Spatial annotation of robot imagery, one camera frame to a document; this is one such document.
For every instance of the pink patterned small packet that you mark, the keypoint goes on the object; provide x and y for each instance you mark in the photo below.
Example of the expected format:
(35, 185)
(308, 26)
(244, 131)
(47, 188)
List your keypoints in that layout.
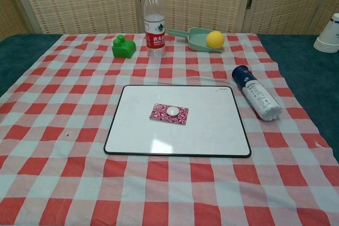
(159, 114)

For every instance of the white rectangular board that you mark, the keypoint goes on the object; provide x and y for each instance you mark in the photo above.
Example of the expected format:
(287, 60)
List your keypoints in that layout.
(212, 130)

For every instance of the pale green dustpan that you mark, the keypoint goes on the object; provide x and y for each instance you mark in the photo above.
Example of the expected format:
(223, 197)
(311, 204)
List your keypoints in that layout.
(197, 40)

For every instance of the green toy block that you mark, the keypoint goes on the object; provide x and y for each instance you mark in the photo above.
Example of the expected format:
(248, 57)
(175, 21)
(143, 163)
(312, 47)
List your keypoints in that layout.
(124, 48)

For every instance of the yellow ball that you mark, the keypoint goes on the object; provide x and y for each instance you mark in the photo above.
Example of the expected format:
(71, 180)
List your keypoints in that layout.
(215, 39)

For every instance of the red-capped plastic water bottle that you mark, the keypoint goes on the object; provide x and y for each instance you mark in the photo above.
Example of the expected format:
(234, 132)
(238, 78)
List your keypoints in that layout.
(154, 25)

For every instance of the red white checked tablecloth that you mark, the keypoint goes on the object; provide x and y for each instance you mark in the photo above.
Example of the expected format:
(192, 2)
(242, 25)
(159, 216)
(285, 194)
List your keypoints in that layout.
(185, 183)

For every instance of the blue white cylindrical can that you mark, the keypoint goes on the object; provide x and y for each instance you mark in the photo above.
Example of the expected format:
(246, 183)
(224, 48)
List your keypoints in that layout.
(258, 95)

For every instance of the brown screen hinge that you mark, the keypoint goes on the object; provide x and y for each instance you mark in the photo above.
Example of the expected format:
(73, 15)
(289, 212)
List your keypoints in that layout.
(249, 2)

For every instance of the woven bamboo folding screen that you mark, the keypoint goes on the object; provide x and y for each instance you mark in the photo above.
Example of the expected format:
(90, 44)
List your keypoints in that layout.
(79, 3)

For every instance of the dark blue table cover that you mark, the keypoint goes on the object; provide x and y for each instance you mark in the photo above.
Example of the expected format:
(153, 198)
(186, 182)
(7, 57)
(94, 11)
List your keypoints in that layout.
(304, 77)

